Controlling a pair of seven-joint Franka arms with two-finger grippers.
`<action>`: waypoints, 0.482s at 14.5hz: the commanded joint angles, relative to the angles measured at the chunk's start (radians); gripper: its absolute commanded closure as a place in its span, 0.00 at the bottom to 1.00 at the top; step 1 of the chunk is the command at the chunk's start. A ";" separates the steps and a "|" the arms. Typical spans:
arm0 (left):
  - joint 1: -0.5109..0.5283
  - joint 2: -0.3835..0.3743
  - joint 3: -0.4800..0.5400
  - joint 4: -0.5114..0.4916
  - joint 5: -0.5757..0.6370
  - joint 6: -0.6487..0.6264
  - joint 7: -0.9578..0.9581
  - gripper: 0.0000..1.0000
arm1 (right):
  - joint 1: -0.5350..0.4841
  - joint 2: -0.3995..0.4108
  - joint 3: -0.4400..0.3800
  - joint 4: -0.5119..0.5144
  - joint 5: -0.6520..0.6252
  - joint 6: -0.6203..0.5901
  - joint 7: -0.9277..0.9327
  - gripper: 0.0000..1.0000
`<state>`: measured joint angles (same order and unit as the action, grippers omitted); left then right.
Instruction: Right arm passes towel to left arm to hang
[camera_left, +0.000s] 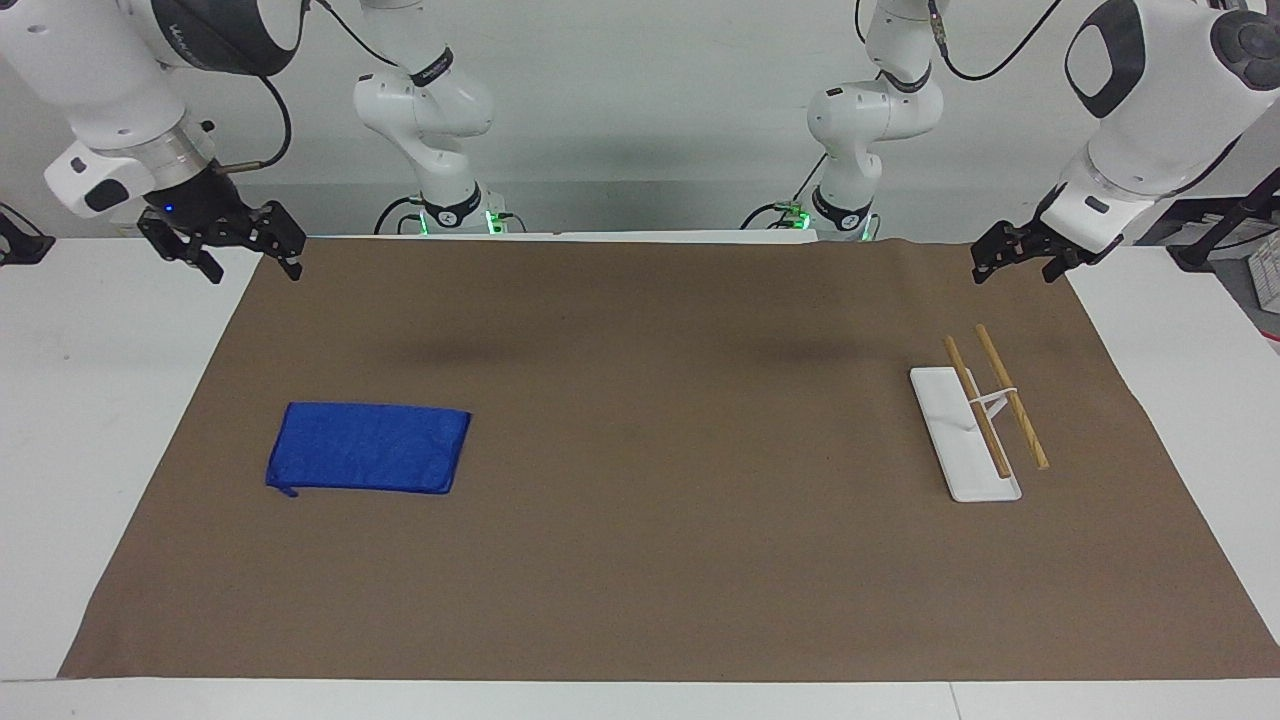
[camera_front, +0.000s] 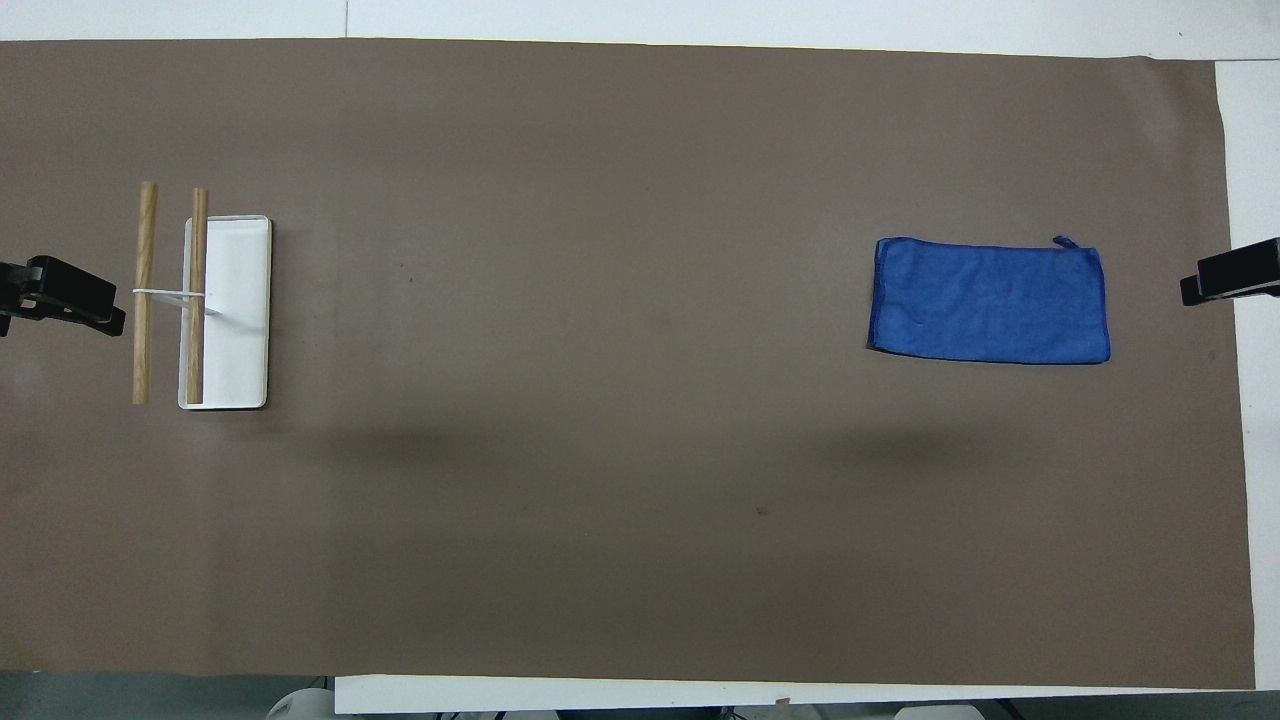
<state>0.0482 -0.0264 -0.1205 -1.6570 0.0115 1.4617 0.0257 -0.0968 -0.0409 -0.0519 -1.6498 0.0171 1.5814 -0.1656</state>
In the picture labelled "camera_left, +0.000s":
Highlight white crate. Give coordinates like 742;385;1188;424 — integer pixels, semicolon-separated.
1243;228;1280;314

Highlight blue towel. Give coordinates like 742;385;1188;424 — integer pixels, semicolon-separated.
264;401;473;499

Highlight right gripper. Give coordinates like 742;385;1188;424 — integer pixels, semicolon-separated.
138;160;307;286

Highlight black cable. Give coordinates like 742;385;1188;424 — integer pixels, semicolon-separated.
212;72;295;174
307;0;402;70
374;194;427;237
927;0;1064;84
740;150;834;232

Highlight white rack with wooden bars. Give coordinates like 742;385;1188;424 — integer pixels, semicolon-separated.
908;322;1052;504

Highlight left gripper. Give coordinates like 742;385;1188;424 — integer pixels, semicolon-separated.
971;188;1112;284

